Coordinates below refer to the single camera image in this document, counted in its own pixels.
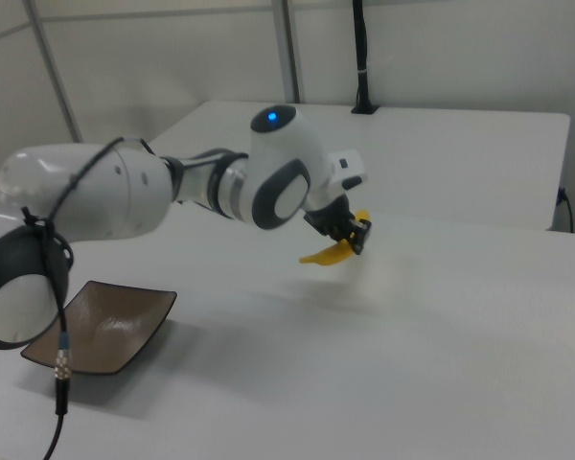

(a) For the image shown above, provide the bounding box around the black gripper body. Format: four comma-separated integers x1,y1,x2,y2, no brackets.
302,194,365,244

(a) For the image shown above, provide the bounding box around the yellow banana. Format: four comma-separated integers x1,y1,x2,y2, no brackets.
298,207,373,267

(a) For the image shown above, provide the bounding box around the brown square ceramic plate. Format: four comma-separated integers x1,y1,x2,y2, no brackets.
19,280,178,378

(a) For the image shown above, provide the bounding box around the white side table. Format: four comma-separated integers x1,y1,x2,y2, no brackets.
143,100,572,232

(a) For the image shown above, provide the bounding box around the black pole with cables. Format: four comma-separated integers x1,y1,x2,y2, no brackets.
352,0,373,109

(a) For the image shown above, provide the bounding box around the grey metal frame post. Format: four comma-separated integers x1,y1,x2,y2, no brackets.
20,0,85,145
271,0,302,104

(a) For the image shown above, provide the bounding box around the black plug with cable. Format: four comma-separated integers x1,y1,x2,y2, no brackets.
557,187,575,234

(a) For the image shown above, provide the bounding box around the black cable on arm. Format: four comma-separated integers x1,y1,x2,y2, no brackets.
21,135,157,460

